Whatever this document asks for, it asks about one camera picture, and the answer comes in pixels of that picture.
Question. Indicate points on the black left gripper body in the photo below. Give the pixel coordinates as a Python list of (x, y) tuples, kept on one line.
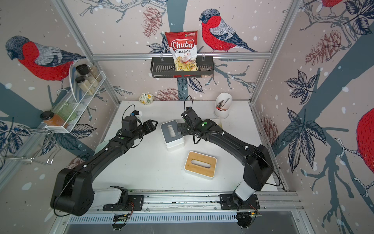
[(146, 128)]

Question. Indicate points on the green glass cup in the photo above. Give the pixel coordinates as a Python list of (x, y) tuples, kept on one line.
[(65, 111)]

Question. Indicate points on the spice jar black lid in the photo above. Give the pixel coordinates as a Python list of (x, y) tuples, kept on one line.
[(84, 70), (85, 85)]

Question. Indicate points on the black wall basket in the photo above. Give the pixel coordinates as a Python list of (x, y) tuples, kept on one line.
[(165, 68)]

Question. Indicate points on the white utensil holder cup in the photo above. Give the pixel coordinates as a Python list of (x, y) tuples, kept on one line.
[(222, 105)]

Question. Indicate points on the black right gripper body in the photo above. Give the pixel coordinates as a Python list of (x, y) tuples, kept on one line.
[(185, 129)]

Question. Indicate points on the aluminium frame post right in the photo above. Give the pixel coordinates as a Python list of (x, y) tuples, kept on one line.
[(275, 49)]

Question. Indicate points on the orange jar black lid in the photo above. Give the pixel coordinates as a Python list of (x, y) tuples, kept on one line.
[(52, 119)]

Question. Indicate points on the red Chuba chips bag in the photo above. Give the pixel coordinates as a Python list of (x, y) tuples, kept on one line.
[(183, 46)]

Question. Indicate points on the aluminium frame post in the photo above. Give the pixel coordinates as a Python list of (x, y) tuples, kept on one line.
[(67, 17), (275, 49)]

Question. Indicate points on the chrome wire rack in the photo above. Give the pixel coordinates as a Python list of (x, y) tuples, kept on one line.
[(29, 146)]

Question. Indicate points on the white plate on shelf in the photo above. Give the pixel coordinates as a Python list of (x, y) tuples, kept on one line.
[(73, 74)]

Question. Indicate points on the white wire wall shelf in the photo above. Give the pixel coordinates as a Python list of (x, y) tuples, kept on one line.
[(84, 101)]

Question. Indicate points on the grey tissue box lid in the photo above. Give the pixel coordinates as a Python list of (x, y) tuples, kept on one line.
[(170, 124)]

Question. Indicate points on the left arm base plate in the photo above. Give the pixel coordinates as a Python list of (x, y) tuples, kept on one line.
[(126, 203)]

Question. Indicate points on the bamboo tissue box lid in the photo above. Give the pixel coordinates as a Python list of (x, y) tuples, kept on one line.
[(200, 165)]

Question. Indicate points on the floral ceramic bowl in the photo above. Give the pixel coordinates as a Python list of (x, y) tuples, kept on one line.
[(146, 98)]

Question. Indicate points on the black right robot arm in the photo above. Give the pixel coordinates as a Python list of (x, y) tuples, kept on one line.
[(258, 166)]

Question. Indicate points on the pale green bowl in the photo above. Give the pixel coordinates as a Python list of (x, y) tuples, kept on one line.
[(101, 146)]

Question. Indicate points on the aluminium horizontal frame bar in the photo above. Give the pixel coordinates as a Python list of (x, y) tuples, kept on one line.
[(215, 55)]

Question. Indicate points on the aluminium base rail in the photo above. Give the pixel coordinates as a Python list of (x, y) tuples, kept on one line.
[(191, 201)]

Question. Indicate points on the aluminium frame post left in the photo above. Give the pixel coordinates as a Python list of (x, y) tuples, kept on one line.
[(67, 17)]

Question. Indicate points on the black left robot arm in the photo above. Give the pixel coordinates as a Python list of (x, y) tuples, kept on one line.
[(73, 192)]

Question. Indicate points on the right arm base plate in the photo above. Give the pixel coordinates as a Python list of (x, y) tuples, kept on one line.
[(233, 202)]

